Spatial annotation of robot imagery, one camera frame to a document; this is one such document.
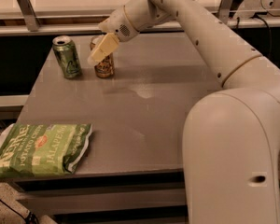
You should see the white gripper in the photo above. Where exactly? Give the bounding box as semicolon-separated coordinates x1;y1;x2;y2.
87;7;139;65

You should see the orange soda can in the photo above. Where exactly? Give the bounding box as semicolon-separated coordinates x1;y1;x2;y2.
90;35;115;78

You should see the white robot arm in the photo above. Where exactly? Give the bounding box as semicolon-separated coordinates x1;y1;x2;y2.
91;0;280;224

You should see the green soda can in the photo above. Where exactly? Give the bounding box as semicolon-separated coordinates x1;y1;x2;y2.
52;35;82;79

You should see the green potato chips bag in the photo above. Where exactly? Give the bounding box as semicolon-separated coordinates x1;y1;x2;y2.
0;124;92;180

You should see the left metal rail bracket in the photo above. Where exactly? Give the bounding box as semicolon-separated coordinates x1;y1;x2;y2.
16;0;40;32

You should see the metal rail bracket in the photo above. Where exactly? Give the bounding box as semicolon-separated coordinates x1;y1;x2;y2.
215;0;239;26
16;0;40;32

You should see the right metal rail bracket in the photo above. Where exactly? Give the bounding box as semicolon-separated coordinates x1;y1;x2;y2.
215;0;239;26

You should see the black hanging cable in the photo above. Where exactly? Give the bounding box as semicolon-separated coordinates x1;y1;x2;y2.
253;13;273;61

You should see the black cable on floor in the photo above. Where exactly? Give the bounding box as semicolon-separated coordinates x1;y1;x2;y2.
0;191;40;224

